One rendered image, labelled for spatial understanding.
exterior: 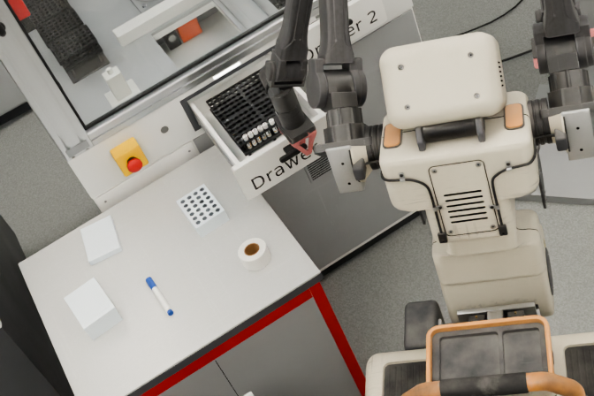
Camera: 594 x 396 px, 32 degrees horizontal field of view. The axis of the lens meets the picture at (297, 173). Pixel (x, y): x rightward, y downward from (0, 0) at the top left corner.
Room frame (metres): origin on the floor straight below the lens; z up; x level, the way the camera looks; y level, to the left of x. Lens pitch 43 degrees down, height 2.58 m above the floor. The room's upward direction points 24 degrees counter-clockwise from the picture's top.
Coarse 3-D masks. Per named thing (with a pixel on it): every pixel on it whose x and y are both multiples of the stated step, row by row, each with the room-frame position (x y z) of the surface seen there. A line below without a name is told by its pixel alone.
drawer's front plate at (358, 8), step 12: (360, 0) 2.27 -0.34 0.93; (372, 0) 2.27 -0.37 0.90; (348, 12) 2.26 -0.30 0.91; (360, 12) 2.26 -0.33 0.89; (372, 12) 2.27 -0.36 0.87; (384, 12) 2.28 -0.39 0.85; (312, 24) 2.25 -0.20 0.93; (360, 24) 2.26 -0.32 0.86; (372, 24) 2.27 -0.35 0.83; (312, 36) 2.24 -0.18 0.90; (360, 36) 2.26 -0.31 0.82; (312, 48) 2.23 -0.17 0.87
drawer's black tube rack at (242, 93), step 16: (240, 80) 2.19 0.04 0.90; (256, 80) 2.16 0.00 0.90; (224, 96) 2.16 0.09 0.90; (240, 96) 2.13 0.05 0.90; (256, 96) 2.10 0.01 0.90; (224, 112) 2.10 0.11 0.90; (240, 112) 2.07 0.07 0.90; (256, 112) 2.05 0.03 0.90; (272, 112) 2.03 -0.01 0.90; (224, 128) 2.08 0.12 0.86; (240, 128) 2.01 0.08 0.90; (256, 128) 1.99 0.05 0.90
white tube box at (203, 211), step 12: (192, 192) 1.99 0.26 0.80; (204, 192) 1.97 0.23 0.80; (180, 204) 1.96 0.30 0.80; (192, 204) 1.94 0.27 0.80; (204, 204) 1.93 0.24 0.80; (216, 204) 1.91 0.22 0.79; (192, 216) 1.90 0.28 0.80; (204, 216) 1.89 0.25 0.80; (216, 216) 1.87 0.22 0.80; (204, 228) 1.86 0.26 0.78; (216, 228) 1.87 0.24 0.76
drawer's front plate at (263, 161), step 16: (320, 128) 1.89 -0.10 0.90; (272, 144) 1.88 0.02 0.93; (288, 144) 1.88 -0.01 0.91; (256, 160) 1.86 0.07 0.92; (272, 160) 1.87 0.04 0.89; (288, 160) 1.87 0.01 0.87; (304, 160) 1.88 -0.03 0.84; (240, 176) 1.85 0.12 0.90; (256, 176) 1.86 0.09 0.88; (272, 176) 1.86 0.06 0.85; (288, 176) 1.87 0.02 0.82; (256, 192) 1.85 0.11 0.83
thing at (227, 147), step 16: (256, 64) 2.24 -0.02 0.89; (224, 80) 2.23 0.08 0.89; (208, 96) 2.21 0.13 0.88; (304, 96) 2.03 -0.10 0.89; (208, 112) 2.21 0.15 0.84; (304, 112) 2.05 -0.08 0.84; (320, 112) 1.95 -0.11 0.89; (208, 128) 2.07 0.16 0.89; (224, 144) 1.99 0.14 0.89; (240, 160) 1.98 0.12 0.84
